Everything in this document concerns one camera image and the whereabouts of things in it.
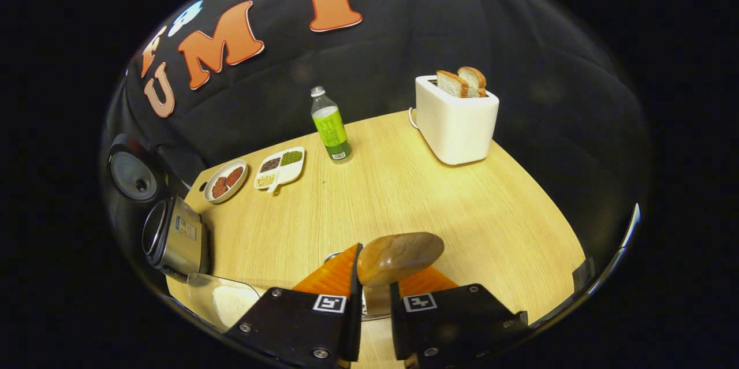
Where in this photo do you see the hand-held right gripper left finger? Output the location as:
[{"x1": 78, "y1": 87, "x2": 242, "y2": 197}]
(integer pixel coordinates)
[{"x1": 224, "y1": 242, "x2": 365, "y2": 368}]

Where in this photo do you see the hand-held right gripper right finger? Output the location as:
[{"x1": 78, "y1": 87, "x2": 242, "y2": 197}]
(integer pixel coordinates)
[{"x1": 390, "y1": 267, "x2": 530, "y2": 369}]

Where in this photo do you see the white rice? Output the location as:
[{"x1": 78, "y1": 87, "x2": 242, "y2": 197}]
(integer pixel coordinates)
[{"x1": 212, "y1": 285, "x2": 261, "y2": 329}]

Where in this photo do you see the metal wire chopstick holder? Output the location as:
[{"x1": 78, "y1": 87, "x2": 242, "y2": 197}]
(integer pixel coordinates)
[{"x1": 323, "y1": 249, "x2": 397, "y2": 322}]

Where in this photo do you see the brown wooden spoon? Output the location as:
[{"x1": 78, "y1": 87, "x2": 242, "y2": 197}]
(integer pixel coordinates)
[{"x1": 356, "y1": 232, "x2": 446, "y2": 318}]

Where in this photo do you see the dark silver rice cooker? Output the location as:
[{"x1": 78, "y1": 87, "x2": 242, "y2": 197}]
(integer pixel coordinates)
[{"x1": 108, "y1": 133, "x2": 212, "y2": 284}]

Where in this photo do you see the clear rice container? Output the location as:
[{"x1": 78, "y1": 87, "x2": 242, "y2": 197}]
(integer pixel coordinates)
[{"x1": 185, "y1": 271, "x2": 267, "y2": 333}]

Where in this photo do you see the white divided dish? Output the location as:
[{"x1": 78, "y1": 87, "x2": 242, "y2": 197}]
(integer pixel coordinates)
[{"x1": 253, "y1": 146, "x2": 306, "y2": 194}]

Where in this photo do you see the round white plate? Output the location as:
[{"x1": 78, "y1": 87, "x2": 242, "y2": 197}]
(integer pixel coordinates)
[{"x1": 203, "y1": 159, "x2": 249, "y2": 204}]

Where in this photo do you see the white toaster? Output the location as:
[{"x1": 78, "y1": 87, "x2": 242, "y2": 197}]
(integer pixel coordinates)
[{"x1": 414, "y1": 74, "x2": 501, "y2": 166}]

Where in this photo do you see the green label plastic bottle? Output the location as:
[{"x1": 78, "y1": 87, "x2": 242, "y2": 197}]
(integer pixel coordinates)
[{"x1": 310, "y1": 86, "x2": 353, "y2": 163}]

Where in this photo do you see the bread slice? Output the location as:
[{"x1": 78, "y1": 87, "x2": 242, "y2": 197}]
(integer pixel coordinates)
[
  {"x1": 457, "y1": 66, "x2": 488, "y2": 98},
  {"x1": 435, "y1": 70, "x2": 470, "y2": 99}
]

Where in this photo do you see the black backdrop cloth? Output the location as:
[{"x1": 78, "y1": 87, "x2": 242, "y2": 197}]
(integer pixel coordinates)
[{"x1": 99, "y1": 0, "x2": 650, "y2": 300}]

